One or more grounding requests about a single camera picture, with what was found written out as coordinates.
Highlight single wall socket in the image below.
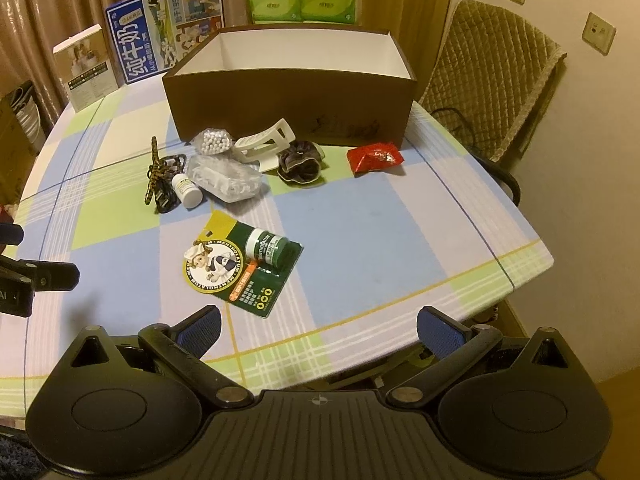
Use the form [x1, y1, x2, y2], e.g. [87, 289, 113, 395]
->
[582, 12, 616, 55]

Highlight checkered tablecloth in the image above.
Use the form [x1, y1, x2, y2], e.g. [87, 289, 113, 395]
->
[1, 78, 553, 418]

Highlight dark brown scrunchie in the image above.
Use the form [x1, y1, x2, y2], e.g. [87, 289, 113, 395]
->
[278, 141, 326, 185]

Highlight black cables on chair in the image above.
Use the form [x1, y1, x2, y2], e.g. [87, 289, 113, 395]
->
[429, 105, 494, 162]

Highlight black chair armrest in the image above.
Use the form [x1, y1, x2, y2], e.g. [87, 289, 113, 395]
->
[472, 152, 522, 206]

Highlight small white product box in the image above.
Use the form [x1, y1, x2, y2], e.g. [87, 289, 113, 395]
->
[52, 24, 118, 112]

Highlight leopard print hair clip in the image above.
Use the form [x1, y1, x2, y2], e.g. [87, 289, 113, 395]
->
[144, 136, 162, 205]

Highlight green blister card with bottle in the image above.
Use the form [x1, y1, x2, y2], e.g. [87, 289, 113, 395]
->
[182, 210, 303, 318]

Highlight white plastic hair claw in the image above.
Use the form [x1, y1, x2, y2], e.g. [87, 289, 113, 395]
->
[231, 118, 296, 174]

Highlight small white pill bottle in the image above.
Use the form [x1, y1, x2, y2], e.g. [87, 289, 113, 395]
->
[171, 172, 203, 210]

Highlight blue milk carton box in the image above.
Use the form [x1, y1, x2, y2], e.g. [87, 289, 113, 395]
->
[105, 0, 224, 84]

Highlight red snack packet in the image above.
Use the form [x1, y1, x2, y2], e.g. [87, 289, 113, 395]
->
[346, 142, 404, 176]

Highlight clear box of floss picks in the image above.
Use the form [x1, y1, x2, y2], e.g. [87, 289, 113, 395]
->
[186, 154, 262, 204]

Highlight black cable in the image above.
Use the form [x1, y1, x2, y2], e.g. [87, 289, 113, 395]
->
[145, 152, 189, 215]

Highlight bag of white beads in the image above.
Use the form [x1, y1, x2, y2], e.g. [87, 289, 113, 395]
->
[190, 128, 233, 156]

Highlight brown cardboard box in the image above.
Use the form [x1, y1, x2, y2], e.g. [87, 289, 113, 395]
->
[163, 24, 418, 146]

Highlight quilted chair cushion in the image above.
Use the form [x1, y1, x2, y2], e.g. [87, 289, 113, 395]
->
[420, 0, 567, 162]

